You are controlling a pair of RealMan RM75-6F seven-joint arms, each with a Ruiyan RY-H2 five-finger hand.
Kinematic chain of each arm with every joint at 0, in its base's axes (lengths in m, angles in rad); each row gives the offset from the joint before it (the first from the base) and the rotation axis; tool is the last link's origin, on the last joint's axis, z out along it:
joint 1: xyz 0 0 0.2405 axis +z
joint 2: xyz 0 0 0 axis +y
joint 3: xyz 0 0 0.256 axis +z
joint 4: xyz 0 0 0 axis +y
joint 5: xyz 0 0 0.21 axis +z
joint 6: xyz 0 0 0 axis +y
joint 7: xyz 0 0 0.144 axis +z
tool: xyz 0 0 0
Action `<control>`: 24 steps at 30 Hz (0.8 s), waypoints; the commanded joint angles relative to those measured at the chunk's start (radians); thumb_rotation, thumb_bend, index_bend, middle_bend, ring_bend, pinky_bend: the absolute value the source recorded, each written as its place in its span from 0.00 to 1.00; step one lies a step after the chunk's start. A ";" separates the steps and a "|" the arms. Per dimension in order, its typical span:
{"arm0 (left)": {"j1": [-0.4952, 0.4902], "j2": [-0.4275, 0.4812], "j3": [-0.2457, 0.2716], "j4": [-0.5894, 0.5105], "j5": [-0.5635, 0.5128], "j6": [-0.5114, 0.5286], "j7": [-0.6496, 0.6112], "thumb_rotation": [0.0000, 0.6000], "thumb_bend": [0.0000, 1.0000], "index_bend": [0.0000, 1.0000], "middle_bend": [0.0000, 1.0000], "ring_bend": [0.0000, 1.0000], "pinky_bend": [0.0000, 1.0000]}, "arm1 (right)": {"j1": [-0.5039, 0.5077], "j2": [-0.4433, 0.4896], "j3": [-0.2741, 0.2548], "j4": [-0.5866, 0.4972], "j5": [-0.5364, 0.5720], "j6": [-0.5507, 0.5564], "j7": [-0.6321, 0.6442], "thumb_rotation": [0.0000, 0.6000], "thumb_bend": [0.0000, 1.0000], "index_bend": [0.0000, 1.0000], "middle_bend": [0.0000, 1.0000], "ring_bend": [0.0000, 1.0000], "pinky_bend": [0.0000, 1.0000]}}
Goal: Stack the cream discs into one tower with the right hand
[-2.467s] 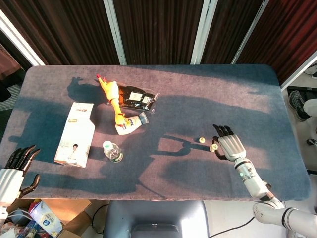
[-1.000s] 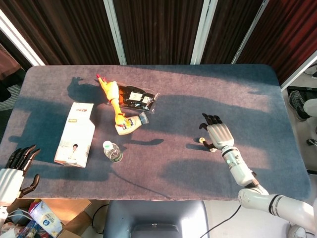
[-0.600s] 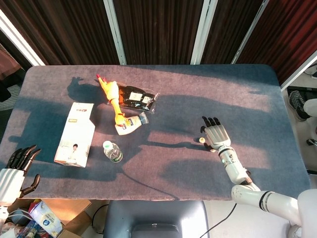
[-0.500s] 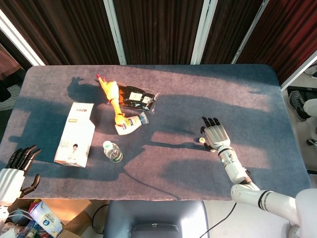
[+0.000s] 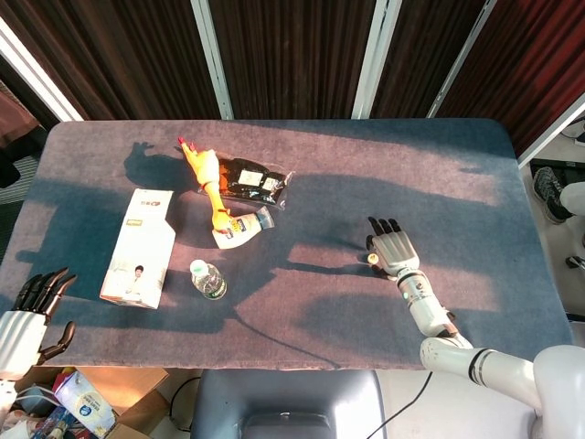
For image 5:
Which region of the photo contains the blue snack packet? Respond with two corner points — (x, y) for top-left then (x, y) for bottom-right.
(39, 406), (75, 439)

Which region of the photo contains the cream mayonnaise squeeze bottle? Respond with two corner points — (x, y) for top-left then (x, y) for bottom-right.
(212, 205), (277, 251)

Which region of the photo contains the yellow rubber chicken toy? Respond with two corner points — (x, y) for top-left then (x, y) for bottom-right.
(175, 135), (234, 239)

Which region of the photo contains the clear water bottle green label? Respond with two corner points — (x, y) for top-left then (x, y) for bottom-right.
(189, 259), (229, 302)

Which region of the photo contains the white partition frame post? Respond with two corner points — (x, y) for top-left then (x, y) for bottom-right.
(190, 0), (235, 121)
(517, 91), (585, 168)
(427, 0), (497, 119)
(0, 17), (86, 123)
(351, 0), (403, 120)

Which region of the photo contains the black item in plastic bag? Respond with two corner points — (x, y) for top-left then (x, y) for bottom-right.
(196, 156), (296, 211)

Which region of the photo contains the person's white trouser leg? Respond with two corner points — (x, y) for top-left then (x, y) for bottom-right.
(559, 181), (585, 216)

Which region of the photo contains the white cardboard product box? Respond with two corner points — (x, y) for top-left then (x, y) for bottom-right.
(99, 187), (177, 311)

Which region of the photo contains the blue velvet table cloth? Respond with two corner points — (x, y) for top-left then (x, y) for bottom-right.
(0, 118), (575, 371)

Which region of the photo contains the brown cardboard box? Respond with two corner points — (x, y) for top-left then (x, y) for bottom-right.
(17, 365), (170, 439)

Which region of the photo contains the grey robot torso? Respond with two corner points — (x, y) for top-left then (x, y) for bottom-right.
(190, 369), (388, 439)

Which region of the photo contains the grey knit sneaker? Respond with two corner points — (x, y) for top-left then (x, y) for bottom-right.
(532, 166), (572, 225)

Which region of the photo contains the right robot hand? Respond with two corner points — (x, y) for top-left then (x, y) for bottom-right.
(364, 217), (420, 281)

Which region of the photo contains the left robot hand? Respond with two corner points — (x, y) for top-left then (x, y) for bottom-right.
(0, 267), (78, 380)

